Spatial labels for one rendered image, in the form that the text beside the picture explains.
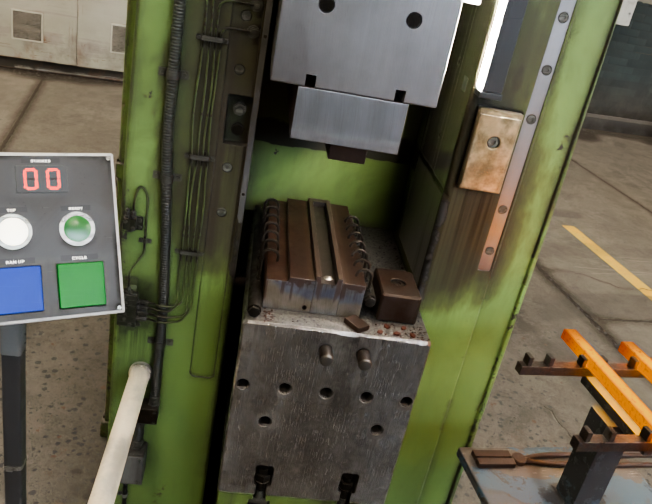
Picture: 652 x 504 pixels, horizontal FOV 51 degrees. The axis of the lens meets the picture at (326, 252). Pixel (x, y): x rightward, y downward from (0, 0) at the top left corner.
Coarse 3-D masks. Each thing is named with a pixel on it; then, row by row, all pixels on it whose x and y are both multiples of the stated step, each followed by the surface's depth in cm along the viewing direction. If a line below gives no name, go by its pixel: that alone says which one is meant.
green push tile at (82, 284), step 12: (60, 264) 115; (72, 264) 115; (84, 264) 116; (96, 264) 117; (60, 276) 114; (72, 276) 115; (84, 276) 116; (96, 276) 117; (60, 288) 114; (72, 288) 115; (84, 288) 116; (96, 288) 117; (60, 300) 114; (72, 300) 115; (84, 300) 116; (96, 300) 117
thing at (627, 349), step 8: (624, 344) 143; (632, 344) 144; (624, 352) 143; (632, 352) 141; (640, 352) 141; (640, 360) 138; (648, 360) 139; (640, 368) 138; (648, 368) 136; (648, 376) 136
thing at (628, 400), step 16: (576, 336) 142; (576, 352) 140; (592, 352) 137; (592, 368) 134; (608, 368) 133; (608, 384) 130; (624, 384) 129; (624, 400) 125; (640, 400) 125; (640, 416) 121
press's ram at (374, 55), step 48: (288, 0) 113; (336, 0) 114; (384, 0) 114; (432, 0) 115; (480, 0) 133; (288, 48) 117; (336, 48) 117; (384, 48) 118; (432, 48) 118; (384, 96) 121; (432, 96) 122
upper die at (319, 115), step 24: (288, 96) 148; (312, 96) 121; (336, 96) 121; (360, 96) 121; (312, 120) 123; (336, 120) 123; (360, 120) 123; (384, 120) 123; (336, 144) 125; (360, 144) 125; (384, 144) 125
